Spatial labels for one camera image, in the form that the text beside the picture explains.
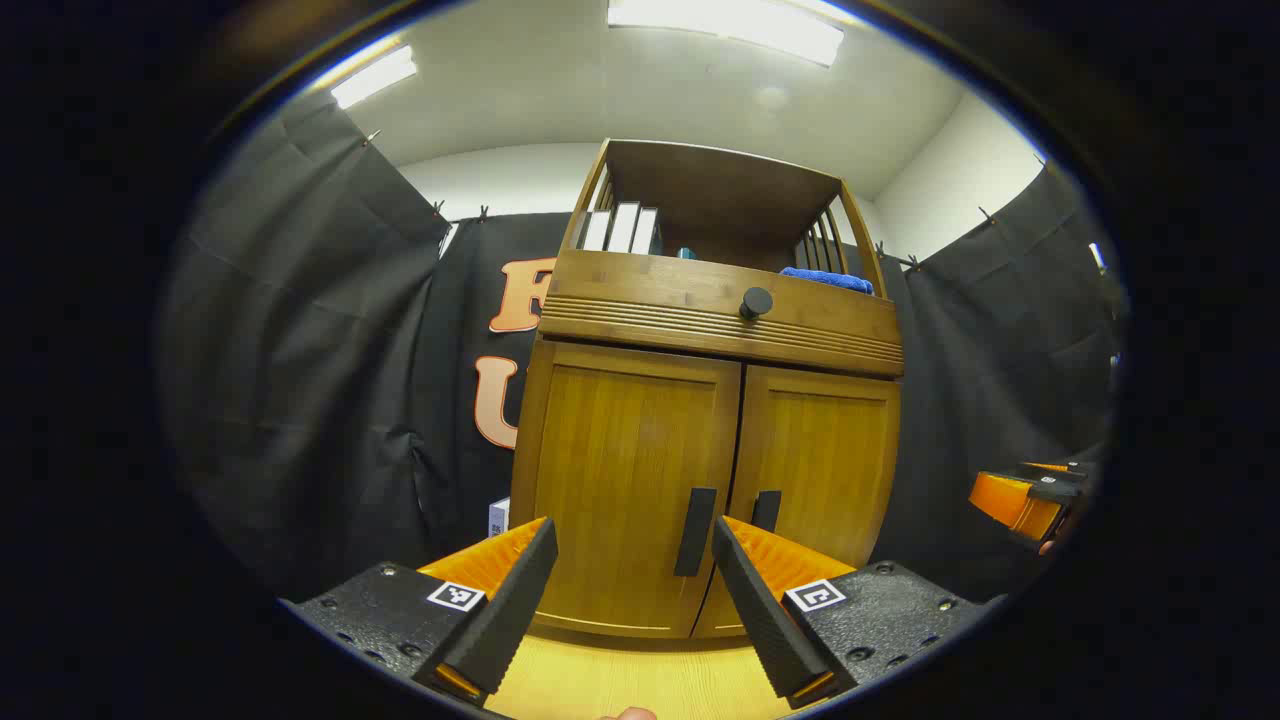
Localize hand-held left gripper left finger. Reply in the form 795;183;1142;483
280;517;559;708

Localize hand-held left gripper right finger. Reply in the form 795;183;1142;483
712;516;1006;711

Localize wooden cabinet door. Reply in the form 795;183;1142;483
530;345;743;634
692;365;901;639

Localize wooden double-door shoe cabinet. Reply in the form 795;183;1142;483
508;138;906;641

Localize blue folded cloth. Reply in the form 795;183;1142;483
779;266;875;297

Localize wooden ribbed drawer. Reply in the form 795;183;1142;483
538;248;906;379

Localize black backdrop cloth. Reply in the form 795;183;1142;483
160;90;1131;601

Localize small ceiling light panel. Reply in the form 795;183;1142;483
330;45;418;110

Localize large ceiling light panel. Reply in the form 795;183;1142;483
607;0;846;68

